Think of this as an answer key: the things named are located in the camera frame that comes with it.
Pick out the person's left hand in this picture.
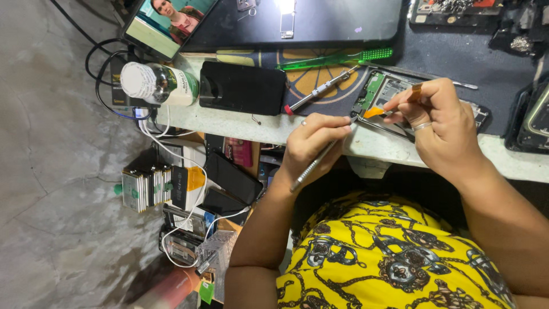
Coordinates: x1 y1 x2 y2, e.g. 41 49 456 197
278 112 354 190

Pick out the person's right hand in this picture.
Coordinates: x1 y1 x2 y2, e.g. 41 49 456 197
383 78 490 186

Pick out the orange flex cable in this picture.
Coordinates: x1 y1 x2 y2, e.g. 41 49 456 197
363 83 423 120

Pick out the silver screwdriver with red cap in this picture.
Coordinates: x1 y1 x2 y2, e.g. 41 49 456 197
283 64 361 116

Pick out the pink box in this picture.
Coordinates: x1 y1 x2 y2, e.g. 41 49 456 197
224 137 254 168

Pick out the dark mat with orange print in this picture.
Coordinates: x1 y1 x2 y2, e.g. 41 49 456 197
180 23 549 137

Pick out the black glossy phone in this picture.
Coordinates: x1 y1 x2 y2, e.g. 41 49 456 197
203 151 265 206

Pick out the opened phone with green board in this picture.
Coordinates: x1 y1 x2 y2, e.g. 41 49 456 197
350 70 491 143

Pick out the green translucent brush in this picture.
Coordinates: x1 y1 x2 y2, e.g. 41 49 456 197
276 47 394 71

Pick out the small black phone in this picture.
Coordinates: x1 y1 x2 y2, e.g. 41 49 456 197
201 187 248 218

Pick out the white and orange box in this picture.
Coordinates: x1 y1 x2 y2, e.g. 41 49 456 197
155 138 208 212

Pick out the tray of small parts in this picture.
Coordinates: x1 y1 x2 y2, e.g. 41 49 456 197
409 0 505 27

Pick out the small narrow circuit board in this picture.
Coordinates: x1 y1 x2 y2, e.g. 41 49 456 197
280 0 297 39

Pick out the heap of black phone parts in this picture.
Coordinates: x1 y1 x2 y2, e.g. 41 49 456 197
488 0 549 59

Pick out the black phone battery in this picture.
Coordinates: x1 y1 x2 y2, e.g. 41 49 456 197
171 166 190 211

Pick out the clear plastic box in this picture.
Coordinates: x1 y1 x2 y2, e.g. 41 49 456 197
195 230 238 276

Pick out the yellow patterned shirt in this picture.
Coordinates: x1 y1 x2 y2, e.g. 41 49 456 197
276 191 518 309

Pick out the stack of opened phones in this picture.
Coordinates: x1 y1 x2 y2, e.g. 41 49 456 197
159 204 218 268

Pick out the white capped green label bottle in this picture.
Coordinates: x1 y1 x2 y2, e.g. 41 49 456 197
120 62 200 107

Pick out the stack of silver phone batteries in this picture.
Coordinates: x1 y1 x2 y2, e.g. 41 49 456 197
121 160 173 214

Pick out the green tag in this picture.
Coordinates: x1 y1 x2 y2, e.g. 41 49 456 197
198 281 215 306

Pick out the phone playing video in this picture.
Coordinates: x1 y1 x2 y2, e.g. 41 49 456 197
122 0 220 61

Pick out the red cylindrical tool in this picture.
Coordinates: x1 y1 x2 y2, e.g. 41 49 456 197
127 266 203 309

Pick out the dark phone with frame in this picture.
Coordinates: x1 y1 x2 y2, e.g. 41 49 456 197
504 76 549 154

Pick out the white cable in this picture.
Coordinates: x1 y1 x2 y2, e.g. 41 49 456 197
134 106 252 269

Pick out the black cable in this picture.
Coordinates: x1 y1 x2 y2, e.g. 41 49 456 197
48 0 153 121

